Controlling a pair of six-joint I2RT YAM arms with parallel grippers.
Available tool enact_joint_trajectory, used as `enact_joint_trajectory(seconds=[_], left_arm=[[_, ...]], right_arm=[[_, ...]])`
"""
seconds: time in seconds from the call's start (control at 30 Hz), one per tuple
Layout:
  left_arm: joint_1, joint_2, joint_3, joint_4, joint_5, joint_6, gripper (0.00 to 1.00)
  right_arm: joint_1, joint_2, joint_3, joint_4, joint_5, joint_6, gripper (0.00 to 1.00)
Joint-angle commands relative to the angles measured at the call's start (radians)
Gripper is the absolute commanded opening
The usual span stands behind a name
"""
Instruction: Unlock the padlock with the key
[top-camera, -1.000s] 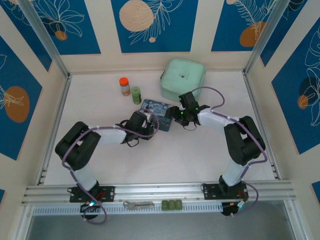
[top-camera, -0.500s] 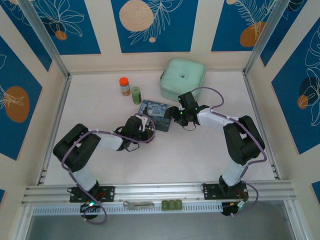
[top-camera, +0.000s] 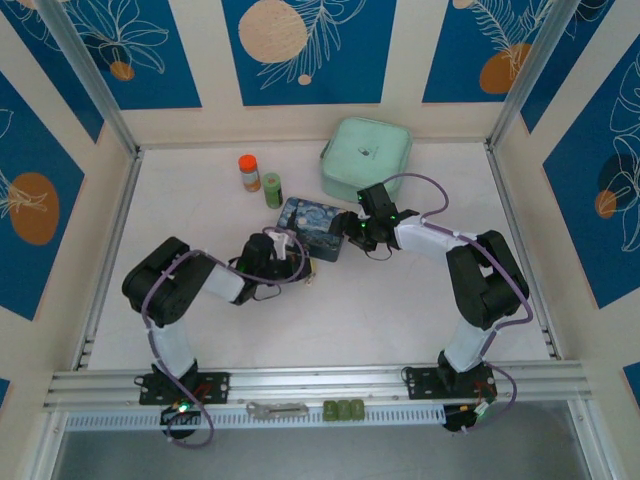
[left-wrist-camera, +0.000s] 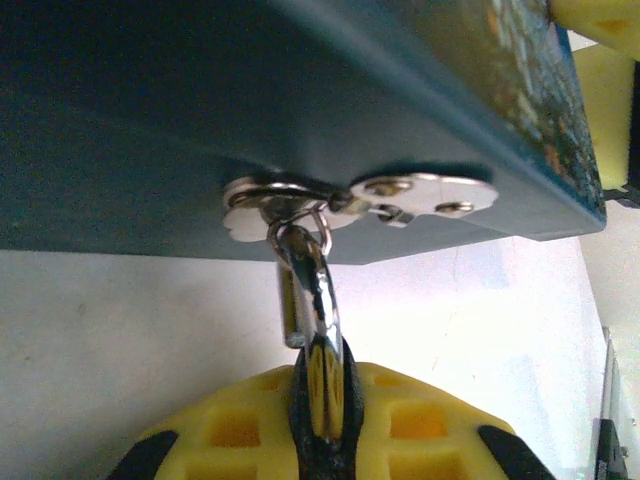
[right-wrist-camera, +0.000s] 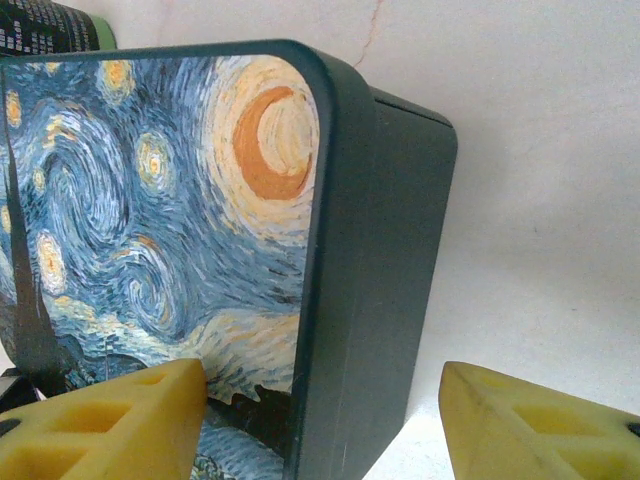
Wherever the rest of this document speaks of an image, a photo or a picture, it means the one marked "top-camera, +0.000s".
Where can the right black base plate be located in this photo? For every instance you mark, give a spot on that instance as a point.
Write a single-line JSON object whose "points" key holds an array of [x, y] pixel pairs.
{"points": [[425, 384]]}

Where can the flat silver metal bracket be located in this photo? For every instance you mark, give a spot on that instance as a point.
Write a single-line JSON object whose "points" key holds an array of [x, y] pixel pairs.
{"points": [[277, 410]]}

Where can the mint green zip case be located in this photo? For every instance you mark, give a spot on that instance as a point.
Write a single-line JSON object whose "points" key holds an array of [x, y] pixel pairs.
{"points": [[367, 155]]}

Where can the black controller board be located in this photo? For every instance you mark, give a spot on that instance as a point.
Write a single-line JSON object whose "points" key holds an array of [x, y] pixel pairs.
{"points": [[462, 419], [172, 416]]}

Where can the aluminium frame post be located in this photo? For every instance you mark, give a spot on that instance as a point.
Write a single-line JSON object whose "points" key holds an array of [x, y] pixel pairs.
{"points": [[535, 65], [85, 70]]}

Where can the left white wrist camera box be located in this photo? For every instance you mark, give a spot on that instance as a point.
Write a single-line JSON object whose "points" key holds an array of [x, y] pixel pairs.
{"points": [[280, 242]]}

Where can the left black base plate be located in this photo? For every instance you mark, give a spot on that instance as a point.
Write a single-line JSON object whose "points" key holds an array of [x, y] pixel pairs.
{"points": [[215, 387]]}

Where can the long aluminium base rail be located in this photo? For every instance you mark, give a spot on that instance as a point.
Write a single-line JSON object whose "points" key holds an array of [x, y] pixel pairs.
{"points": [[320, 382]]}

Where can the orange capped bottle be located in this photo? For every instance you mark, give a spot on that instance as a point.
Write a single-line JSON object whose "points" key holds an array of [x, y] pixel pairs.
{"points": [[249, 172]]}

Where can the starry night painted box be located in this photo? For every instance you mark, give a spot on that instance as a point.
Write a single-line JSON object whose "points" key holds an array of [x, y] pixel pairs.
{"points": [[312, 227]]}

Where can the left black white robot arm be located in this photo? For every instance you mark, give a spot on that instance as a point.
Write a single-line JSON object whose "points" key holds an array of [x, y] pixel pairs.
{"points": [[165, 295]]}

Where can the green bottle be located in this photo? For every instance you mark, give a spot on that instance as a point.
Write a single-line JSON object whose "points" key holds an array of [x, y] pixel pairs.
{"points": [[273, 190]]}

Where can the aluminium side rail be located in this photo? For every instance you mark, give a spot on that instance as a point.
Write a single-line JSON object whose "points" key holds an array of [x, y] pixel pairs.
{"points": [[510, 210], [120, 220]]}

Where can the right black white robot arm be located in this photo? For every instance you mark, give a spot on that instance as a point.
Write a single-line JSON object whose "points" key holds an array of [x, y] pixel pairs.
{"points": [[490, 285]]}

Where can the green block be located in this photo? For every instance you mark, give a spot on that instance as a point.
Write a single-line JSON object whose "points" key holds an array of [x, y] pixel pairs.
{"points": [[343, 410], [356, 409], [330, 410]]}

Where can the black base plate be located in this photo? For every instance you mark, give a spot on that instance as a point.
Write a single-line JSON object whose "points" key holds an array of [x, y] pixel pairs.
{"points": [[215, 387], [425, 384]]}

